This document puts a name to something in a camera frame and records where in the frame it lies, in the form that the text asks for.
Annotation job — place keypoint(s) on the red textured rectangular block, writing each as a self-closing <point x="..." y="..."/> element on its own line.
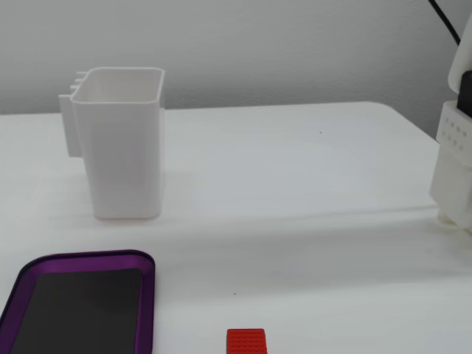
<point x="246" y="342"/>

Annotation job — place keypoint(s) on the white plastic pen holder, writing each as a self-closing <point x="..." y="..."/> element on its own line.
<point x="121" y="158"/>

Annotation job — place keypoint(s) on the purple metal tray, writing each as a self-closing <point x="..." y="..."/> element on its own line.
<point x="147" y="306"/>

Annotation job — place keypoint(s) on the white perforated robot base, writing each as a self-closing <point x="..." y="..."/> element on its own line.
<point x="453" y="177"/>

